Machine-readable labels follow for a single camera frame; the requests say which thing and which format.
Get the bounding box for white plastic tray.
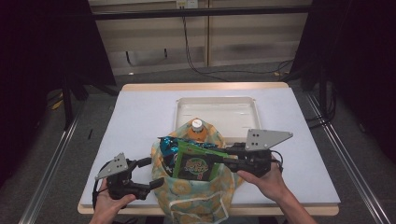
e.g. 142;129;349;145
173;96;262;146

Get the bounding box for black curtain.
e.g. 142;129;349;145
288;0;396;162
0;0;117;188

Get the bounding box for wooden table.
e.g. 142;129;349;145
77;81;340;217

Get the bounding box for black hanging cable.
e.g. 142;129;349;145
181;16;295;82

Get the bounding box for orange drink bottle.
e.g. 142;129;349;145
186;119;209;143

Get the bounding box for right hand-held gripper cable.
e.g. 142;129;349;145
269;149;284;174

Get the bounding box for orange print fabric bag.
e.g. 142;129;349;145
150;118;246;224

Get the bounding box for green snack packet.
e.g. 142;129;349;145
171;138;230;182

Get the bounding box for metal floor rail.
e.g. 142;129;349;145
304;91;391;224
18;102;87;224

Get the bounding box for person's right hand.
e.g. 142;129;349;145
236;161;290;203

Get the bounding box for blue chips bag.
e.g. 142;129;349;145
158;135;219;178

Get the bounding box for white table mat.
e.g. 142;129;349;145
78;87;341;208

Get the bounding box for black horizontal bar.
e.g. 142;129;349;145
92;5;314;21

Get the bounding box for person's left hand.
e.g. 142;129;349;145
90;179;137;224

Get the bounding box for wall outlet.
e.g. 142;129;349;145
176;0;199;9

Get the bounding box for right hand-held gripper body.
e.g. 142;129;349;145
237;128;293;178

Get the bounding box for black floor cables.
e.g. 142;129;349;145
306;90;337;130

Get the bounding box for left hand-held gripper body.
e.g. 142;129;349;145
94;152;150;201

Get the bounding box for black stand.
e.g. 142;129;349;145
60;74;120;130

